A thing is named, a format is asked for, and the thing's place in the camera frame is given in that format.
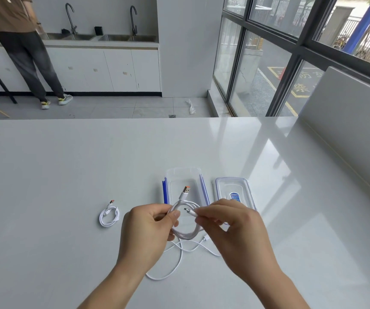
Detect person's left hand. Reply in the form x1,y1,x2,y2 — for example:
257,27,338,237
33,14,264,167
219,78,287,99
117,203,181,271

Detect person's right hand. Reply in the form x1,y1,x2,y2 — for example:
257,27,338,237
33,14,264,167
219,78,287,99
195,199,282,282

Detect white cable with orange plug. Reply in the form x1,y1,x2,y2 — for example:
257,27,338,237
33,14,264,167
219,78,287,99
168,186,205,242

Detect person's left forearm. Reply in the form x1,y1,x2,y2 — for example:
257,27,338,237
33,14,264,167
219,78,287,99
76,262,149,309

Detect person's right forearm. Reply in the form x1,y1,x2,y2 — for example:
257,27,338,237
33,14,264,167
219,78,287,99
236,270,311,309

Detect clear container with blue clips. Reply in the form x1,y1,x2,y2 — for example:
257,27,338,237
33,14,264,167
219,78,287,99
161,167,211,217

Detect clear container lid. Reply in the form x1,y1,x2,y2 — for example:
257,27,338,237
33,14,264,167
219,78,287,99
214,177,257,223

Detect white counter cabinets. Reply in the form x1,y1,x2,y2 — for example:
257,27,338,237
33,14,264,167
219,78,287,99
0,41,162,94

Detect white partition panel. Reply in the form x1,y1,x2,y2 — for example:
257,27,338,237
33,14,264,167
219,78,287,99
297,66,370,206

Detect steel sink basin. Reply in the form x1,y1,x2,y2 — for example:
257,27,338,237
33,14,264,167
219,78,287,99
98,34,157,42
41,33,96,41

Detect blue pole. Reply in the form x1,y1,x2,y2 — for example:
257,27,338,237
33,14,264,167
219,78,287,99
343,0,370,54

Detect loose white cable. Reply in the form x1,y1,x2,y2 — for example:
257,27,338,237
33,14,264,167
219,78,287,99
145,235,223,281

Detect small coiled white cable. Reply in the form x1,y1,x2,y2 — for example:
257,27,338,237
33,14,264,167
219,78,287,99
99,199,121,228

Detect black window frame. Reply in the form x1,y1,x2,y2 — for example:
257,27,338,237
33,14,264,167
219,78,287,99
213,0,370,117

